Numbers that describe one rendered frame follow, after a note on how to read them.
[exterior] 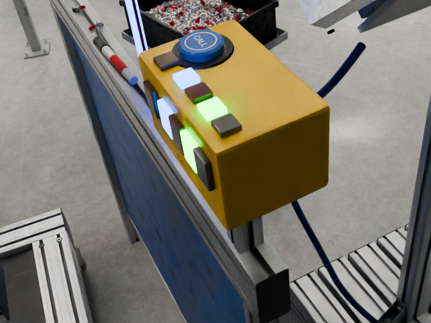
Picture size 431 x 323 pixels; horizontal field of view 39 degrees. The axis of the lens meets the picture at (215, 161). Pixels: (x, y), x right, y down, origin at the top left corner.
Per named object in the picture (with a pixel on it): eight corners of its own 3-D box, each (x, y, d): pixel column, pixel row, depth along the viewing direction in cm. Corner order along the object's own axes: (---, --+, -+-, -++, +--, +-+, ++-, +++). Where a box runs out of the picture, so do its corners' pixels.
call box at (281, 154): (330, 198, 52) (333, 102, 45) (228, 245, 50) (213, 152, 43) (242, 103, 63) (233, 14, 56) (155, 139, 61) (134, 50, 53)
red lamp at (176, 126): (190, 154, 50) (185, 126, 48) (183, 157, 49) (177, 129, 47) (179, 140, 51) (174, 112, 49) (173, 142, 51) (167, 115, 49)
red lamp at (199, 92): (214, 97, 47) (213, 91, 47) (194, 106, 47) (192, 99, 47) (204, 86, 49) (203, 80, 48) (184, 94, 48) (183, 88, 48)
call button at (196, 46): (233, 59, 52) (231, 41, 51) (192, 74, 51) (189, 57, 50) (213, 38, 55) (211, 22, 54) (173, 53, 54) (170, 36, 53)
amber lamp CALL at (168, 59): (180, 65, 51) (179, 59, 51) (161, 72, 51) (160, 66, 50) (172, 56, 52) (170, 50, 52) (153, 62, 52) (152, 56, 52)
